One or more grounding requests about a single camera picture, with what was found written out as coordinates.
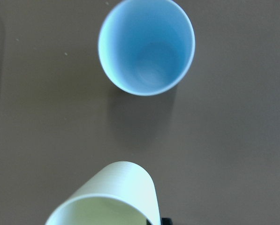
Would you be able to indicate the pale yellow cup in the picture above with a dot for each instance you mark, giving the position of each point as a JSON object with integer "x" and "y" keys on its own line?
{"x": 122, "y": 193}

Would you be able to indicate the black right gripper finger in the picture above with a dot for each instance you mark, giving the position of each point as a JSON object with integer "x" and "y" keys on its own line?
{"x": 166, "y": 221}

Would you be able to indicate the light blue cup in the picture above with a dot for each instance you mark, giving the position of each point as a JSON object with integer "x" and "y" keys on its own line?
{"x": 146, "y": 47}

